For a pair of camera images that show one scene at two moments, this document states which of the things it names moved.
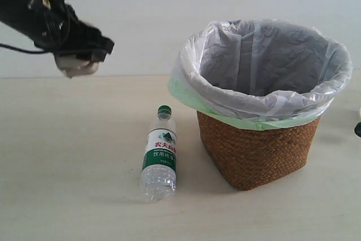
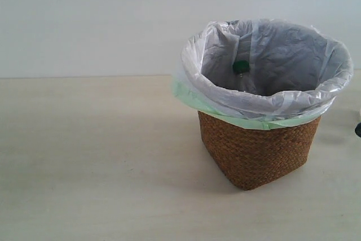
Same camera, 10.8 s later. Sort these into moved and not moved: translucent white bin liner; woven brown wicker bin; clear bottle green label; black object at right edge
Moved: clear bottle green label
Not moved: woven brown wicker bin; black object at right edge; translucent white bin liner
